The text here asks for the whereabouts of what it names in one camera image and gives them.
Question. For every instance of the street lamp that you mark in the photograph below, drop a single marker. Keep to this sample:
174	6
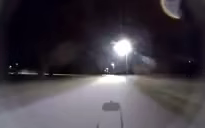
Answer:
122	48
112	65

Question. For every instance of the pale paved path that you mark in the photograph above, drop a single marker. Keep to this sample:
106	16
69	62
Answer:
73	111

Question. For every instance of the dim grass strip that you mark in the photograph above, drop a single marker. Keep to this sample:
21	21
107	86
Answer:
170	93
33	88

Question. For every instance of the pale road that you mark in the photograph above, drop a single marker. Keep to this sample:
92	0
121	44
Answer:
26	72

